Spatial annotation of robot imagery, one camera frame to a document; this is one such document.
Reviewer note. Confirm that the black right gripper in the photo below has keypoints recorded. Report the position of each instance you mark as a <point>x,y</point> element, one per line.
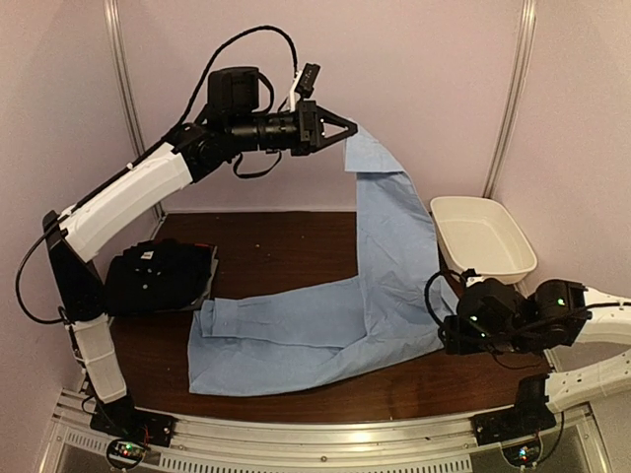
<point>457,340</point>

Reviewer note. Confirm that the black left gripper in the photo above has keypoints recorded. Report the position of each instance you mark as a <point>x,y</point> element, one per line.
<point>309,127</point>

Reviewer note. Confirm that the light blue long sleeve shirt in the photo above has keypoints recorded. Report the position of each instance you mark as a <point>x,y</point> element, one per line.
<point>300,339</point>

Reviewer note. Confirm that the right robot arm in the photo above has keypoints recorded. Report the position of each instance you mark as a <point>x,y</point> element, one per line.
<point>565,314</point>

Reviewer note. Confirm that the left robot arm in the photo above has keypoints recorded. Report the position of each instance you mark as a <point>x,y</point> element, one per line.
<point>189,151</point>

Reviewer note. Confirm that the white plastic tub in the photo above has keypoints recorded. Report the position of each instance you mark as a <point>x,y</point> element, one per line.
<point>480,234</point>

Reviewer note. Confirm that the right circuit board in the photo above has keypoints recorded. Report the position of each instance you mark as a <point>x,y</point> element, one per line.
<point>522,454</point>

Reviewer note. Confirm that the circuit board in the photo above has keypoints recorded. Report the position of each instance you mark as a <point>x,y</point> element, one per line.
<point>522,454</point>
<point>125,453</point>

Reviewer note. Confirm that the grey folded shirt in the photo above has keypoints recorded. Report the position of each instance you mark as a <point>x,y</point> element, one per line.
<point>206,294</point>

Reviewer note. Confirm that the red black plaid shirt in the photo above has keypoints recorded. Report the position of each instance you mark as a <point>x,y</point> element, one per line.
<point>205,245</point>

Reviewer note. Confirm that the left circuit board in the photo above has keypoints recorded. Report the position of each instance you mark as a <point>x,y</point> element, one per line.
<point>125,453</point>

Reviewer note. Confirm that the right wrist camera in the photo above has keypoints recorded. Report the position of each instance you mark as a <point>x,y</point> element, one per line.
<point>471,277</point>

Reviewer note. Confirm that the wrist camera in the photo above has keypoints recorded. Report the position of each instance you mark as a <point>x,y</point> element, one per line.
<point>302,87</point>
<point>471,277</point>

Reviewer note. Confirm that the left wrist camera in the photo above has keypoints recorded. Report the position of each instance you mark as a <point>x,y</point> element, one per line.
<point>302,87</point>

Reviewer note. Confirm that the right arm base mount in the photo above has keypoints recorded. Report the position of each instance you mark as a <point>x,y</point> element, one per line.
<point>525,418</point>

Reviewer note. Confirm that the front aluminium frame rail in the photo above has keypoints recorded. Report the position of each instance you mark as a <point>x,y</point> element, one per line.
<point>435,444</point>

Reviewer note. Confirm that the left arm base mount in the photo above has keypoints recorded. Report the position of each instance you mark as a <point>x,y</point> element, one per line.
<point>122,419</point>

